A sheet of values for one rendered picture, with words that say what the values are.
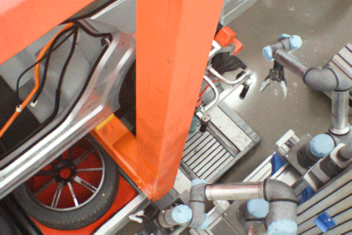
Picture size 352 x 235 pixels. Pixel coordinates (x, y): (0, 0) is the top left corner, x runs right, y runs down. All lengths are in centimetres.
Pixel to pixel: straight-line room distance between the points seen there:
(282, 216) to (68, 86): 132
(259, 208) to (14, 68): 164
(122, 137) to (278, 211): 116
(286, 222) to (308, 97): 207
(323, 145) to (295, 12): 196
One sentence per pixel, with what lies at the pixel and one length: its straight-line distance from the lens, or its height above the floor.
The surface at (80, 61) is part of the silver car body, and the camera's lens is 263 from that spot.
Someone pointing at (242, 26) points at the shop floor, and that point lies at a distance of 408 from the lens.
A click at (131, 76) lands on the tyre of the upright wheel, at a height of 95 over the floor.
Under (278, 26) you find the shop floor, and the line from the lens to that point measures 416.
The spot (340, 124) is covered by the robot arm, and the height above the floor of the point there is 111.
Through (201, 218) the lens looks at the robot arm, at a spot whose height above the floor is 124.
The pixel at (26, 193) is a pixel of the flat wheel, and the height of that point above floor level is 50.
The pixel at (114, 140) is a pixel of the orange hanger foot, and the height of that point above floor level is 68.
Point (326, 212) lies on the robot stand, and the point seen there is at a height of 129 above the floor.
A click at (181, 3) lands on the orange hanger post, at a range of 105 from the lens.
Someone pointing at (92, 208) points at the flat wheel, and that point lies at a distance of 287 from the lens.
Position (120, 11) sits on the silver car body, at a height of 165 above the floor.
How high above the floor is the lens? 330
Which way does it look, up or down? 65 degrees down
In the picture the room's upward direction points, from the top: 10 degrees clockwise
